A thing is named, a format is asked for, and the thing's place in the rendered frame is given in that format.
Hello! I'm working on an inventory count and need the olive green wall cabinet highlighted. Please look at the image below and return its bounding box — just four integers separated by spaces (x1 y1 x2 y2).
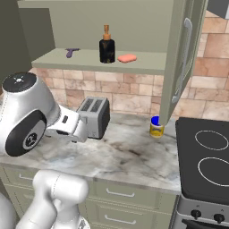
17 0 207 76

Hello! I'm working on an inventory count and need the olive drawer front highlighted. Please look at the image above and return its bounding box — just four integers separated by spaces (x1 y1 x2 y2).
2 183 38 218
84 199 174 229
0 165 41 188
88 178 177 209

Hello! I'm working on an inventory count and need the pink bar soap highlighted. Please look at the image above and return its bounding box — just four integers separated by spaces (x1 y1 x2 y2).
117 53 139 64

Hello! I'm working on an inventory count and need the silver drawer handle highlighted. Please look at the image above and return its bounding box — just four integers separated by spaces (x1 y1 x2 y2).
18 174 35 182
106 188 136 199
104 214 137 225

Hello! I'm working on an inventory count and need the black hob stove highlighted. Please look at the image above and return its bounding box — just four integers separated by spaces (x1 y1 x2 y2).
169 116 229 229

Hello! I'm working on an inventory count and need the black oven door handle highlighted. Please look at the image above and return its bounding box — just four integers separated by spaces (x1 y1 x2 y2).
181 219 229 229

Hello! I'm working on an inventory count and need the yellow jar blue lid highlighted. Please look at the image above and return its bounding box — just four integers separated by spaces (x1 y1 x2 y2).
149 115 165 139

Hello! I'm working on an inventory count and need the black soap dispenser orange pump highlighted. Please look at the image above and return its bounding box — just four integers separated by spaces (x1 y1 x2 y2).
98 24 116 64

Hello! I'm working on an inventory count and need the black stove knob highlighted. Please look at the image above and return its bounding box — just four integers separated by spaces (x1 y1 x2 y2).
213 213 226 225
191 208 202 220

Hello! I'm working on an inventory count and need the silver black toaster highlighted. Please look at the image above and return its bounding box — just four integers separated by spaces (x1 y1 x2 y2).
76 96 112 140

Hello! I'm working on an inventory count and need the grey range hood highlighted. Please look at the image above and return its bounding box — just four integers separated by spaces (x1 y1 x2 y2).
207 0 229 20

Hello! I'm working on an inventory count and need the grey cabinet door handle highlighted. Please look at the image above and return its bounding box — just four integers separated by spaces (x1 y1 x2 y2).
171 17 193 104

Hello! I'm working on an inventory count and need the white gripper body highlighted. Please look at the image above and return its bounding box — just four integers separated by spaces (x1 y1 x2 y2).
44 114 89 144

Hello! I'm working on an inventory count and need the purple brush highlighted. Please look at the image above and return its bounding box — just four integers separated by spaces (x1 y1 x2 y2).
64 47 81 59

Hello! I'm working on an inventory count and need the olive cabinet door with handle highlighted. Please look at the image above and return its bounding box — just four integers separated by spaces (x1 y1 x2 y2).
158 0 209 126

